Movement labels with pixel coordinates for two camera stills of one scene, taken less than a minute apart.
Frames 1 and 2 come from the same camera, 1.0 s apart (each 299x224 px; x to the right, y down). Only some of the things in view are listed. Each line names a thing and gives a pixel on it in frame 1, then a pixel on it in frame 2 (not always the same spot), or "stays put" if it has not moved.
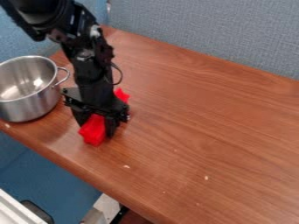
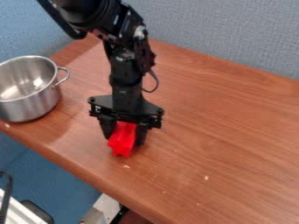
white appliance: x=13 y=213 stays put
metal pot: x=29 y=94 stays put
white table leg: x=104 y=211 stays put
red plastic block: x=92 y=130 -> x=123 y=138
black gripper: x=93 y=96 -> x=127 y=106
